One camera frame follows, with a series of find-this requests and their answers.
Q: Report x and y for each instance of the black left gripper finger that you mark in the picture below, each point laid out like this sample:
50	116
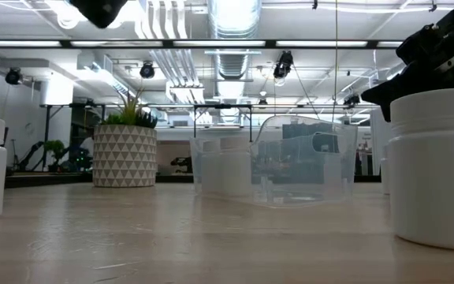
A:
99	12

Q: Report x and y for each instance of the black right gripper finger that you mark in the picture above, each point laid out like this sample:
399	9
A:
384	96

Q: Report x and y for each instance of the clear plastic basket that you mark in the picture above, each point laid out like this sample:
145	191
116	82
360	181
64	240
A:
302	185

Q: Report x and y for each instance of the green succulent plant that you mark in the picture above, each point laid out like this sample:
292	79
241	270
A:
130	116

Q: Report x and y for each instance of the black overhead light bar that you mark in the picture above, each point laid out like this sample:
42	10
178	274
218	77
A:
270	43

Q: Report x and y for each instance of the small green background plant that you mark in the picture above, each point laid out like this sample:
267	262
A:
55	146

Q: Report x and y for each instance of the white grey triangle-pattern pot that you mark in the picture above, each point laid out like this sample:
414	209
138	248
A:
124	158

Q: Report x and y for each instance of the black ceiling-hung camera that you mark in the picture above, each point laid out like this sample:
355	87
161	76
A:
147	70
283	65
352	99
13	76

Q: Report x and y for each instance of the silver ventilation duct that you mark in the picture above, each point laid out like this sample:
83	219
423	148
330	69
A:
233	19

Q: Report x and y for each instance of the black aluminium rig frame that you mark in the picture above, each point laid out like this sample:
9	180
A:
45	179

